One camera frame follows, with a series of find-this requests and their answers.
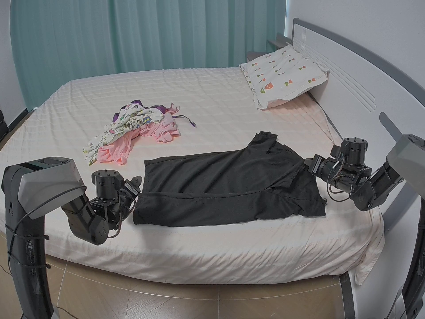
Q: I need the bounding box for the white printed pillow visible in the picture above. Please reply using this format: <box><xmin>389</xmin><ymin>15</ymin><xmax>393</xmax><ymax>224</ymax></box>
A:
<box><xmin>239</xmin><ymin>45</ymin><xmax>330</xmax><ymax>110</ymax></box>

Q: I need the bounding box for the blue-green curtain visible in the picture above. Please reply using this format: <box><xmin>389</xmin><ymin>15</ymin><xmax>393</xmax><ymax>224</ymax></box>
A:
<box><xmin>111</xmin><ymin>0</ymin><xmax>288</xmax><ymax>74</ymax></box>
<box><xmin>10</xmin><ymin>0</ymin><xmax>115</xmax><ymax>112</ymax></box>

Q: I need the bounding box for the pile of clothes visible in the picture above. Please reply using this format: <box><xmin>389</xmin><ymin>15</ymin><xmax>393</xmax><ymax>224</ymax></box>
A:
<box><xmin>83</xmin><ymin>100</ymin><xmax>197</xmax><ymax>167</ymax></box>

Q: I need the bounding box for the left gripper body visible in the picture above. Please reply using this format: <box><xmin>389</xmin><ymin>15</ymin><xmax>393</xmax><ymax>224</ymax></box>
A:
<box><xmin>116</xmin><ymin>180</ymin><xmax>140</xmax><ymax>218</ymax></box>

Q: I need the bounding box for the grey bedside table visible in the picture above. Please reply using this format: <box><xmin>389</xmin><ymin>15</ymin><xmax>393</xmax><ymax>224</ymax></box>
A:
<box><xmin>246</xmin><ymin>33</ymin><xmax>293</xmax><ymax>62</ymax></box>

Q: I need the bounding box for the bed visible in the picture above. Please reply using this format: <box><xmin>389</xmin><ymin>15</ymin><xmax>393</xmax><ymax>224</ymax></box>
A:
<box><xmin>0</xmin><ymin>18</ymin><xmax>425</xmax><ymax>319</ymax></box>

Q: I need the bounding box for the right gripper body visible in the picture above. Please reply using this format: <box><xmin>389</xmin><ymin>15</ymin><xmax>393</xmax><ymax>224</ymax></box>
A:
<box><xmin>309</xmin><ymin>156</ymin><xmax>339</xmax><ymax>183</ymax></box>

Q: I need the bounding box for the black T-shirt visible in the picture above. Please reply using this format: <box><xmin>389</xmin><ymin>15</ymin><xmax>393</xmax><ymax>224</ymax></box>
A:
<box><xmin>132</xmin><ymin>131</ymin><xmax>327</xmax><ymax>228</ymax></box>

